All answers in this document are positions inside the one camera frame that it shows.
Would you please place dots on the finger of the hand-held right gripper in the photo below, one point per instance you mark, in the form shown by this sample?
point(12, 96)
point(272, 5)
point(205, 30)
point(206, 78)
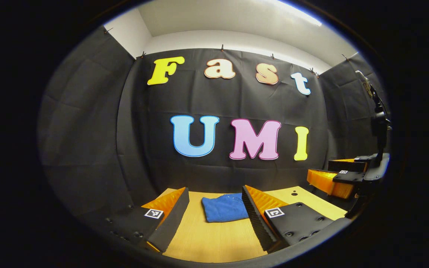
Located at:
point(324, 182)
point(343, 165)

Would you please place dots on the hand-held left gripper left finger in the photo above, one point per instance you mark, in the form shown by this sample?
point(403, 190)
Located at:
point(175, 219)

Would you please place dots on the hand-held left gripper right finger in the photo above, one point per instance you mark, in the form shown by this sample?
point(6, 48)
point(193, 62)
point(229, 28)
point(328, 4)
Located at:
point(253, 219)

